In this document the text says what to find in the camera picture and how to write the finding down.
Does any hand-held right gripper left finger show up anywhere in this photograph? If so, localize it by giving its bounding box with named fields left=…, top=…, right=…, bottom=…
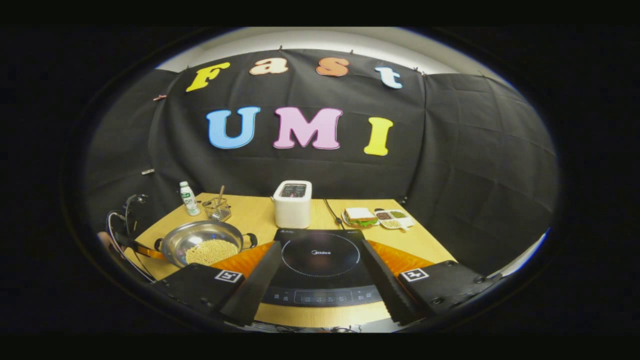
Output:
left=152, top=241, right=283, bottom=327

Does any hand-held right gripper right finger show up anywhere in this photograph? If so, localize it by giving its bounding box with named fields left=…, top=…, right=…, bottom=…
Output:
left=361, top=239, right=501, bottom=326

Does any steel pot with black handles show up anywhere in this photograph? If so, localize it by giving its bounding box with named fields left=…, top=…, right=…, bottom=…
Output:
left=154, top=220, right=258, bottom=268

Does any black induction cooktop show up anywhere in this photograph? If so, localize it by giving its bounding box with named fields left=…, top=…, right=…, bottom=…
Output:
left=261, top=228, right=386, bottom=307

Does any heap of soybeans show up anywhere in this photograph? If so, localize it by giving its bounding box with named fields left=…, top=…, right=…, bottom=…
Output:
left=185, top=239, right=240, bottom=266

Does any white bottle with green label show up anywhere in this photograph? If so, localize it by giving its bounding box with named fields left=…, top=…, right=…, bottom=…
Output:
left=179, top=181, right=201, bottom=217

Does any white divided dish of grains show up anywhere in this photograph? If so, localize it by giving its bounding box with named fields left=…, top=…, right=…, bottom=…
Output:
left=374, top=208, right=416, bottom=231

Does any white toaster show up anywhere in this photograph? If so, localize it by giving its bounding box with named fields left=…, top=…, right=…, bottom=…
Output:
left=273, top=180, right=313, bottom=229

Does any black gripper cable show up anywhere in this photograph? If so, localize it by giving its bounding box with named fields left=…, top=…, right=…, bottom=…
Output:
left=106, top=194, right=157, bottom=283

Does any wire utensil holder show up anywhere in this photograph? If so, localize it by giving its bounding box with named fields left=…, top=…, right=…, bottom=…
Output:
left=202, top=197, right=232, bottom=222

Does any black power cable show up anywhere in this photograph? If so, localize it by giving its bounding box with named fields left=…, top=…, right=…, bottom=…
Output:
left=323, top=198, right=346, bottom=228

